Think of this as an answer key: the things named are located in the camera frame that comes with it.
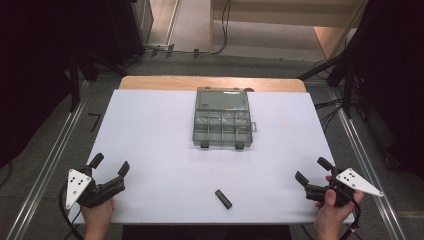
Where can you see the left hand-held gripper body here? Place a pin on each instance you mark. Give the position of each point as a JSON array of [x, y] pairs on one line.
[[100, 193]]

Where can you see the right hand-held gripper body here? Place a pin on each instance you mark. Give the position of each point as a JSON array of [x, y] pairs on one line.
[[358, 181]]

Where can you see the small black bar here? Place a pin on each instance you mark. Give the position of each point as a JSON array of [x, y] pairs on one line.
[[223, 199]]

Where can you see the clear plastic compartment box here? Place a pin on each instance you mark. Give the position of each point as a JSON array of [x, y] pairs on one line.
[[221, 123]]

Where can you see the person's left hand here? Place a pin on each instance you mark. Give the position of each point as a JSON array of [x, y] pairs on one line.
[[98, 213]]

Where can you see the person's right hand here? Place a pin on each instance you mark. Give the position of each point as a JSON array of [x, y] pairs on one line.
[[330, 215]]

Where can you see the white table cover sheet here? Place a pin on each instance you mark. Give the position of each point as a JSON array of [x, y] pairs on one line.
[[156, 150]]

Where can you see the black stand leg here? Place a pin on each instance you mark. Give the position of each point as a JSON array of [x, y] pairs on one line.
[[75, 83], [320, 68]]

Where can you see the black curtain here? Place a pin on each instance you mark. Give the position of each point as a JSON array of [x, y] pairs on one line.
[[40, 66], [393, 83]]

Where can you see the person's dark lap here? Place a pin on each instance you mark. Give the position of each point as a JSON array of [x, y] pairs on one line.
[[206, 232]]

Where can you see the light wooden furniture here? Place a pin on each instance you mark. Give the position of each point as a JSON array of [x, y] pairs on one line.
[[266, 13]]

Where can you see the metal floor rail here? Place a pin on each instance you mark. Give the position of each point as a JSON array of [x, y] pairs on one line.
[[370, 170], [46, 166]]

